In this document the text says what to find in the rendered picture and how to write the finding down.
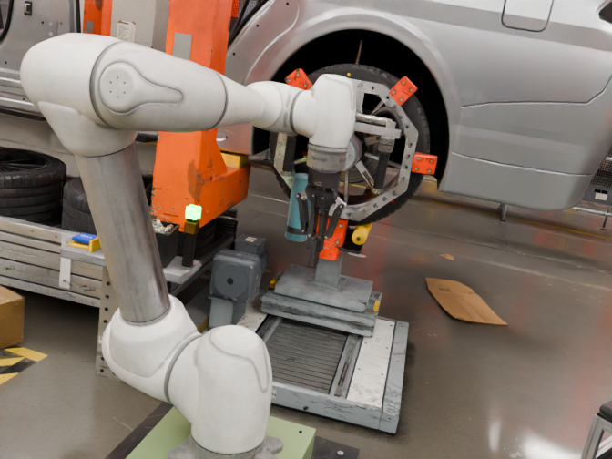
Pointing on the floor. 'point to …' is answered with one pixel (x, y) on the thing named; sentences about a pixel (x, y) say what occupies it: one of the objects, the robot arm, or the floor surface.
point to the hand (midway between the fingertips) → (314, 250)
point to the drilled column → (108, 305)
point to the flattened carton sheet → (462, 301)
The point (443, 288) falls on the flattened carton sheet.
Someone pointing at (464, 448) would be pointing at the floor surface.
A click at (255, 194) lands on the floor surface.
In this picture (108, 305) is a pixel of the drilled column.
